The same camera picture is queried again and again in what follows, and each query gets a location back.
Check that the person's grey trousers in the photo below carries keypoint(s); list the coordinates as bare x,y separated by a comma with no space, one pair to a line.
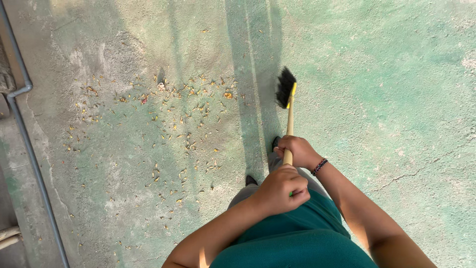
275,175

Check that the person's right hand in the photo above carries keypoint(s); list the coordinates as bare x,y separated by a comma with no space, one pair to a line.
299,150

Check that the person's left hand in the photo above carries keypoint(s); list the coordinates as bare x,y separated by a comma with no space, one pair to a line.
279,190

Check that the scattered dry leaves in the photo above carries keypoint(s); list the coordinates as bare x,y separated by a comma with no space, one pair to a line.
156,123

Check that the person's left fingers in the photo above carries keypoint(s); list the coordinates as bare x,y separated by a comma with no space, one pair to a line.
297,188

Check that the person's green shirt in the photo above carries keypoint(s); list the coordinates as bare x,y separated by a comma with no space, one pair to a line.
297,238

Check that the wooden sticks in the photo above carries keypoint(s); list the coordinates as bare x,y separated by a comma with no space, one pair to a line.
9,237

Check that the person's black shoe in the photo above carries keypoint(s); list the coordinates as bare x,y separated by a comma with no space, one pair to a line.
275,142
251,181

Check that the grey metal pipe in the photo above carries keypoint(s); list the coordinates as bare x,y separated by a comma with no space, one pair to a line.
28,149

